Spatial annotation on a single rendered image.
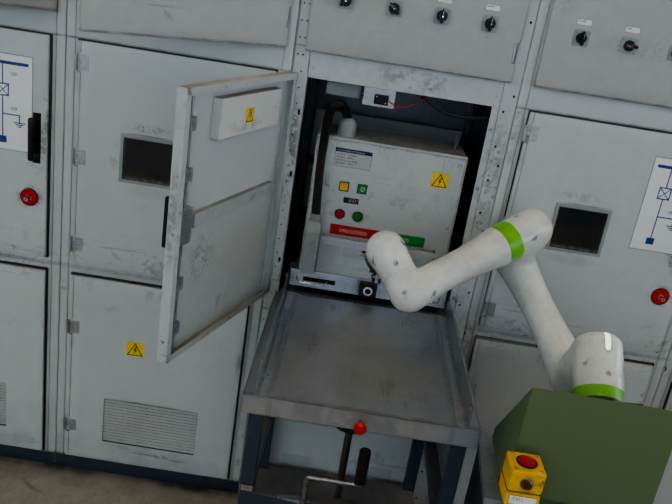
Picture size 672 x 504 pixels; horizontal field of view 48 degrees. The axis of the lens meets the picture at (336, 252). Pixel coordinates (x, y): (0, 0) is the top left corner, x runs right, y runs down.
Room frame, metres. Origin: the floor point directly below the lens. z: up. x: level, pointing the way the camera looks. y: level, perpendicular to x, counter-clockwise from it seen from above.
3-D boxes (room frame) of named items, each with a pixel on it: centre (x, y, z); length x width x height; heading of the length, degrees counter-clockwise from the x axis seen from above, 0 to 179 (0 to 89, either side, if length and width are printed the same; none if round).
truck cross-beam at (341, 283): (2.43, -0.13, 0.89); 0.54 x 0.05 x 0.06; 90
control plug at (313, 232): (2.34, 0.08, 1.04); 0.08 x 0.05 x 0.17; 0
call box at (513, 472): (1.50, -0.51, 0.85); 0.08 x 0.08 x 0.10; 0
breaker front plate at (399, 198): (2.41, -0.13, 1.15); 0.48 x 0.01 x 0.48; 90
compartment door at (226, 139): (2.09, 0.33, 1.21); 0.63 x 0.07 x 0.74; 161
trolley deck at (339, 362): (2.03, -0.13, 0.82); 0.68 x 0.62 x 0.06; 0
